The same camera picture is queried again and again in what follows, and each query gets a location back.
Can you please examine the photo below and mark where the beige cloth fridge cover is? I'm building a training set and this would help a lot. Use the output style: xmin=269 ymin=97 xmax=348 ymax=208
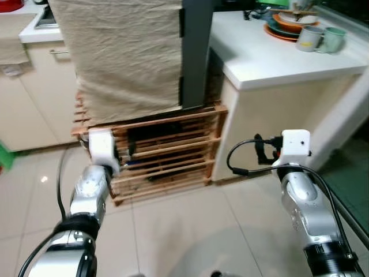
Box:
xmin=49 ymin=0 xmax=184 ymax=125

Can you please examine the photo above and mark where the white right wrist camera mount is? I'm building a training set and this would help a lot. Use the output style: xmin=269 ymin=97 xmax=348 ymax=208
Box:
xmin=271 ymin=130 xmax=312 ymax=169

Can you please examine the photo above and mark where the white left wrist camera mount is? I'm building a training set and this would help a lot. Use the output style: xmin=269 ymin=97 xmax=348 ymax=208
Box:
xmin=88 ymin=128 xmax=121 ymax=175

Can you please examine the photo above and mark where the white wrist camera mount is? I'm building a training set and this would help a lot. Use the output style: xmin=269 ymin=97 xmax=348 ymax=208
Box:
xmin=88 ymin=128 xmax=121 ymax=175
xmin=271 ymin=130 xmax=312 ymax=169

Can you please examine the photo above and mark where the white counter unit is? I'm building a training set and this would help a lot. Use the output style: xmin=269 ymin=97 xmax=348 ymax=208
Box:
xmin=209 ymin=10 xmax=369 ymax=184

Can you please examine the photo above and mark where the dark teal plate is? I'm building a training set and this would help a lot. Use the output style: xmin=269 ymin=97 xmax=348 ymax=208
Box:
xmin=264 ymin=22 xmax=303 ymax=43

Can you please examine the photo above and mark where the green plastic basin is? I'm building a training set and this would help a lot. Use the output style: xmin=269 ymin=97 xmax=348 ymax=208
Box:
xmin=257 ymin=0 xmax=303 ymax=11

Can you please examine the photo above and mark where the orange bowl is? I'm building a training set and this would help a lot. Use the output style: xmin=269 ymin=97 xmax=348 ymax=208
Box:
xmin=272 ymin=12 xmax=319 ymax=33

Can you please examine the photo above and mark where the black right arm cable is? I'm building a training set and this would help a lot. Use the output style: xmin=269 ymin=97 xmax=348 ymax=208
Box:
xmin=226 ymin=136 xmax=355 ymax=254

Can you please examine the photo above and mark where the wooden slatted rack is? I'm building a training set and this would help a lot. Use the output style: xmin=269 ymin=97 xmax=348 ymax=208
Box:
xmin=71 ymin=95 xmax=228 ymax=207

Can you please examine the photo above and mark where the green mug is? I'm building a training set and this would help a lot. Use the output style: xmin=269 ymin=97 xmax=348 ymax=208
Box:
xmin=319 ymin=27 xmax=347 ymax=55

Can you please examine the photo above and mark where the grey mug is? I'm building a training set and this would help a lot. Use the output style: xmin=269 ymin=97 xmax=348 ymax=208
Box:
xmin=296 ymin=26 xmax=325 ymax=53

